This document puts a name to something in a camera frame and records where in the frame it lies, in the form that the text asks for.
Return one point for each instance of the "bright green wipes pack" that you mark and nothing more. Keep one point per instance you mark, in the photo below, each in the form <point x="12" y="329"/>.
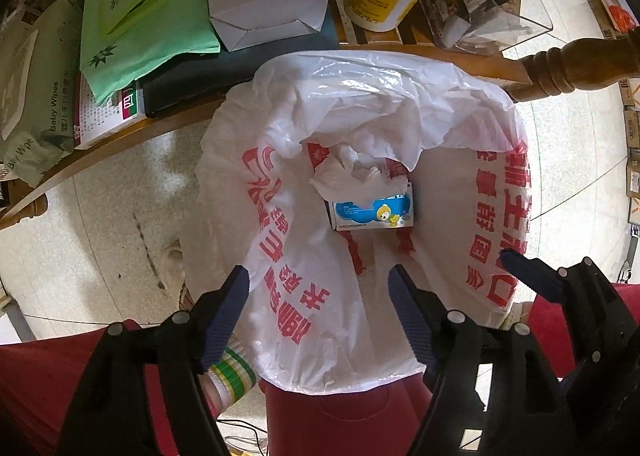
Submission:
<point x="150" y="36"/>

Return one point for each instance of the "person's left leg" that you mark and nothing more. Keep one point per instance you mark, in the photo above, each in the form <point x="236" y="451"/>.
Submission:
<point x="30" y="386"/>

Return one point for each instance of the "pale green baby wipes pack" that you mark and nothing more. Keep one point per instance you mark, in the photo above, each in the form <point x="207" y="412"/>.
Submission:
<point x="45" y="86"/>

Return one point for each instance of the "white red-printed plastic bag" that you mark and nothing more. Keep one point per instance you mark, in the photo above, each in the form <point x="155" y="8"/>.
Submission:
<point x="450" y="216"/>

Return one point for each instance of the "person's right leg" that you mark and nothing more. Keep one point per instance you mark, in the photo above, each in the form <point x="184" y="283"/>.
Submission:
<point x="550" y="331"/>

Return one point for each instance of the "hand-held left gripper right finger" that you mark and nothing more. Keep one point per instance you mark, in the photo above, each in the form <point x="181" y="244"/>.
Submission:
<point x="410" y="316"/>

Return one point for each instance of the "row of cardboard boxes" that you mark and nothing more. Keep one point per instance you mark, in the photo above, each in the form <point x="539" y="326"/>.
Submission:
<point x="632" y="126"/>

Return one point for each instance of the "crumpled white tissue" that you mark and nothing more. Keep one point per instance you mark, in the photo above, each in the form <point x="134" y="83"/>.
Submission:
<point x="345" y="176"/>

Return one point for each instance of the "cardboard box with orange bag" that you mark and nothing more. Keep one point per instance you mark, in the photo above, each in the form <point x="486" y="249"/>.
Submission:
<point x="620" y="16"/>

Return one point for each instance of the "pink white medicine box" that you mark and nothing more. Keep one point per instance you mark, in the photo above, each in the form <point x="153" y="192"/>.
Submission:
<point x="107" y="121"/>

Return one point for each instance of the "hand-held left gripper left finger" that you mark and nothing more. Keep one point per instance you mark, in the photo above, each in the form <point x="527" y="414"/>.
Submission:
<point x="227" y="316"/>

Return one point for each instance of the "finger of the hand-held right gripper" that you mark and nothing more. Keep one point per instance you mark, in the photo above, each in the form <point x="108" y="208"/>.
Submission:
<point x="530" y="272"/>

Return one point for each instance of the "dark grey book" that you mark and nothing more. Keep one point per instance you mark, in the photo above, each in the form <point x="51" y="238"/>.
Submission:
<point x="200" y="81"/>

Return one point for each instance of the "red trash bin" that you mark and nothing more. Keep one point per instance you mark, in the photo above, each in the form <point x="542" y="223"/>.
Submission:
<point x="325" y="416"/>

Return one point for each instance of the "blue medicine box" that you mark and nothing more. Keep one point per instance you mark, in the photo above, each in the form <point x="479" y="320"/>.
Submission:
<point x="360" y="216"/>

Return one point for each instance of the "person's leg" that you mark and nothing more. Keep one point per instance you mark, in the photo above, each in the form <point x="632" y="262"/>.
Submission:
<point x="550" y="331"/>
<point x="30" y="386"/>

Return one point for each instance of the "beige slipper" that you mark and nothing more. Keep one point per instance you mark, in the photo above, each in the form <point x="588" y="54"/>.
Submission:
<point x="172" y="256"/>

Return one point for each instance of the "wooden table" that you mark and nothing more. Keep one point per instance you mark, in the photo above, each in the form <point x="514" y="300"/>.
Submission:
<point x="165" y="129"/>

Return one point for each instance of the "green striped sock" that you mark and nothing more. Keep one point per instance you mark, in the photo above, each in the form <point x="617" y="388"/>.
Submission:
<point x="235" y="371"/>

